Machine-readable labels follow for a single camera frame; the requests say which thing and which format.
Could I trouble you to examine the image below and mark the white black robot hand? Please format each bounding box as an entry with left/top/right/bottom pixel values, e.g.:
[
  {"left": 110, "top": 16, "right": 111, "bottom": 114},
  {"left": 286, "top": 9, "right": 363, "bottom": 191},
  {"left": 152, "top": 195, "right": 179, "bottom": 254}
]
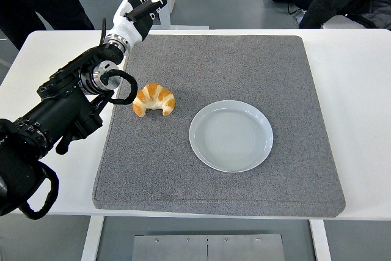
[{"left": 111, "top": 0, "right": 178, "bottom": 45}]

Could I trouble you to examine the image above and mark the golden croissant bread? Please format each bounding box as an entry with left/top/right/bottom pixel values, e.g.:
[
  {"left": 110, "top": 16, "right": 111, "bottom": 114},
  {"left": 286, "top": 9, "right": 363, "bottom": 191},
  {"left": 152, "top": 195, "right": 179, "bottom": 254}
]
[{"left": 132, "top": 83, "right": 177, "bottom": 117}]

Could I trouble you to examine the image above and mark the pale grey round plate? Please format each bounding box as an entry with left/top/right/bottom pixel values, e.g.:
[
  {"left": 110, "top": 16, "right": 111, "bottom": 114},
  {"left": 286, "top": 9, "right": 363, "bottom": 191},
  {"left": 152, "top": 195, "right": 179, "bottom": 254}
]
[{"left": 189, "top": 100, "right": 274, "bottom": 173}]

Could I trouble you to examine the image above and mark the grey metal plate with screws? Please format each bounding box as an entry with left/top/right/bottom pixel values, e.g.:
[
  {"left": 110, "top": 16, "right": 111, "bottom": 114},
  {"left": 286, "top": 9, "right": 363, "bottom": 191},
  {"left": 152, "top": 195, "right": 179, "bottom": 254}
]
[{"left": 131, "top": 233, "right": 286, "bottom": 261}]

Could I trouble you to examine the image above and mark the grey fabric mat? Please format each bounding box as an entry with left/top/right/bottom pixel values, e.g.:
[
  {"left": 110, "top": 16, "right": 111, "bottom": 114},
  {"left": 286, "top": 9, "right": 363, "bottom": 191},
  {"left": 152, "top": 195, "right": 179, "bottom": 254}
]
[{"left": 92, "top": 34, "right": 346, "bottom": 218}]

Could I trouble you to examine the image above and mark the white seat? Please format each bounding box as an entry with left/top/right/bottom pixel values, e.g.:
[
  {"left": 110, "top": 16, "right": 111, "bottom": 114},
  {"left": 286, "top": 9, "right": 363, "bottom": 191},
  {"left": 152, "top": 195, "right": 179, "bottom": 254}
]
[{"left": 322, "top": 15, "right": 369, "bottom": 29}]

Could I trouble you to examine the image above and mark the white table leg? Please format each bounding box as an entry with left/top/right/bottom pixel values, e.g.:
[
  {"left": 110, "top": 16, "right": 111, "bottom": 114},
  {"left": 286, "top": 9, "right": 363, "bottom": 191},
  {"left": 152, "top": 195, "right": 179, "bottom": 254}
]
[
  {"left": 81, "top": 215, "right": 105, "bottom": 261},
  {"left": 309, "top": 219, "right": 332, "bottom": 261}
]

